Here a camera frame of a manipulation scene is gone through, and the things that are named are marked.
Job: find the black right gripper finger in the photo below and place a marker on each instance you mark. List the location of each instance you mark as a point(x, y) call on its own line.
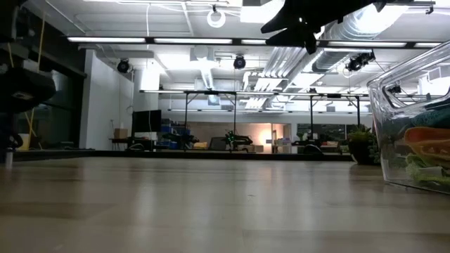
point(286, 24)
point(299, 38)

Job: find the blue microfiber towel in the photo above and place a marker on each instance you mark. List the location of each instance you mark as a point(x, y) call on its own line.
point(434, 118)

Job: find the orange microfiber towel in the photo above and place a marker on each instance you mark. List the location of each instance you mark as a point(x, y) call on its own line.
point(432, 135)

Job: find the green microfiber towel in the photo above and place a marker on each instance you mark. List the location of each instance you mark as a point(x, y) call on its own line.
point(425, 172)

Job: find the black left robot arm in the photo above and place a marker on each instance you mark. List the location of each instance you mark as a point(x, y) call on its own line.
point(24, 88)

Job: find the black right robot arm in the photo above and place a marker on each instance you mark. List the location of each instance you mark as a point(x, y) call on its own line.
point(379, 3)

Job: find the black background robot arm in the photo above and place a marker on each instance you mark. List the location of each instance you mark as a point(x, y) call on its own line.
point(242, 140)

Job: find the black office chair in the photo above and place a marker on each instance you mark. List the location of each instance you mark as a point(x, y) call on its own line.
point(313, 150)

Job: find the potted green plant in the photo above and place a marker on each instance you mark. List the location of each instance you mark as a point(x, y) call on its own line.
point(360, 151)

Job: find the clear plastic bin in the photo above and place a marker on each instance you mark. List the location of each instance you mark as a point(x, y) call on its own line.
point(390, 133)

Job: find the black overhead light bar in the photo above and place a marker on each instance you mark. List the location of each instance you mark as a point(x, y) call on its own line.
point(151, 40)

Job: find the black monitor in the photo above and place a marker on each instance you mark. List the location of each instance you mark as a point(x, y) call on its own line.
point(146, 121)

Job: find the cardboard box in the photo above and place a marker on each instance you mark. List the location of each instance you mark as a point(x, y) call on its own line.
point(120, 133)

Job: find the yellow bucket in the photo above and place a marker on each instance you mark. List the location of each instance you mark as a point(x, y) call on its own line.
point(24, 142)

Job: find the small white cylinder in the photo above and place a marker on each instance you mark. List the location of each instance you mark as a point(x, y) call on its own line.
point(8, 160)

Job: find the silver ventilation duct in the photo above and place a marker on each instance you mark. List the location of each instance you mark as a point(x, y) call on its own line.
point(365, 24)

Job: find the black round ceiling camera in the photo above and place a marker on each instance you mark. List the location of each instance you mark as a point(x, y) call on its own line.
point(239, 62)
point(123, 66)

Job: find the black ceiling camera cluster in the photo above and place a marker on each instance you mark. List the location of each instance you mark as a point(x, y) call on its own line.
point(358, 61)

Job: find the black workstation frame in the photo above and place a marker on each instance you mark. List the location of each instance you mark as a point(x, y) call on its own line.
point(235, 112)

